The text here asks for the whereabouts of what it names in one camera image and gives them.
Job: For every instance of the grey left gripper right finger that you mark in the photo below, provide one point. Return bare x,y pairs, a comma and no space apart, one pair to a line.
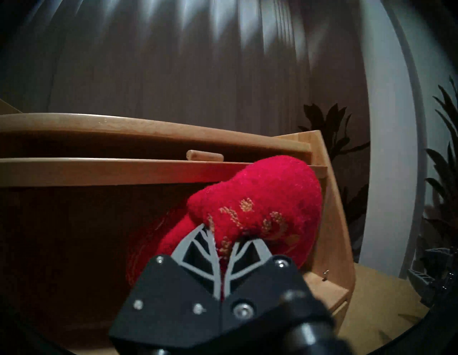
257,282

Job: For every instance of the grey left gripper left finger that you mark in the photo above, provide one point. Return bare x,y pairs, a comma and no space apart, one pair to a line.
171,304

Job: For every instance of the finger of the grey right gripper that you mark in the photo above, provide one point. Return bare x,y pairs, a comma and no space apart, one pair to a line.
422,284
436,257

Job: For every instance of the red patterned towel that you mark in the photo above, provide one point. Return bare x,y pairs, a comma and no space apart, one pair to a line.
272,186

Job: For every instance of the potted dark leafy plant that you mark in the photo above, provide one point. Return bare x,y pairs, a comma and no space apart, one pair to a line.
447,171

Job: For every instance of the wooden cabinet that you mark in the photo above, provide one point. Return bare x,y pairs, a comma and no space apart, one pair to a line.
332,222

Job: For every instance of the tall dark leafy plant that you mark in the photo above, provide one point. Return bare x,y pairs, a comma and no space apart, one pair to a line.
331,121

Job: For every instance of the grey curtain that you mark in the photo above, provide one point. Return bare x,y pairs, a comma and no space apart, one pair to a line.
179,71

